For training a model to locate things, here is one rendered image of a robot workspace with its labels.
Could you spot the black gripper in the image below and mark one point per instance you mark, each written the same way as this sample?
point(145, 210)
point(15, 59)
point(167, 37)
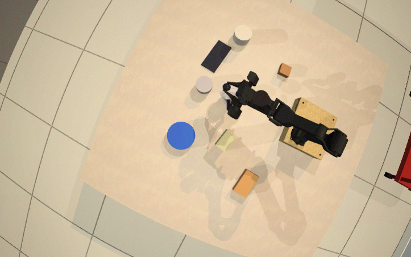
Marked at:
point(234, 110)

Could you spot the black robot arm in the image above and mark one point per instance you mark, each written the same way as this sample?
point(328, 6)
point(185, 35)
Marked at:
point(303, 129)

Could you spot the grey cylinder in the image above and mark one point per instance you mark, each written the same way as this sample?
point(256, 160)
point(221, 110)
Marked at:
point(204, 84)

